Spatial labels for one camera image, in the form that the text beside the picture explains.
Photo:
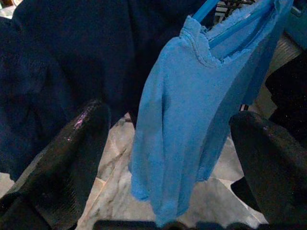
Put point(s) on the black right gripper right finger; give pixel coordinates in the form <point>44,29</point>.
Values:
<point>275,172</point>

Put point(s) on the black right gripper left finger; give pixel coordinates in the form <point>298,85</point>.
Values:
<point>62,167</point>

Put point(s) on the dark navy shirt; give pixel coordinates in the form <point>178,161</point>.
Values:
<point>72,48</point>

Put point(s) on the blue plastic hanger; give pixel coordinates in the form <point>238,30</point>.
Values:
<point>230,30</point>

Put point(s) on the black printed shirt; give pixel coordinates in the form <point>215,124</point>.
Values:
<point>290,95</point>

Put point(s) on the light blue shirt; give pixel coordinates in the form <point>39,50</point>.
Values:
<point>182,115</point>

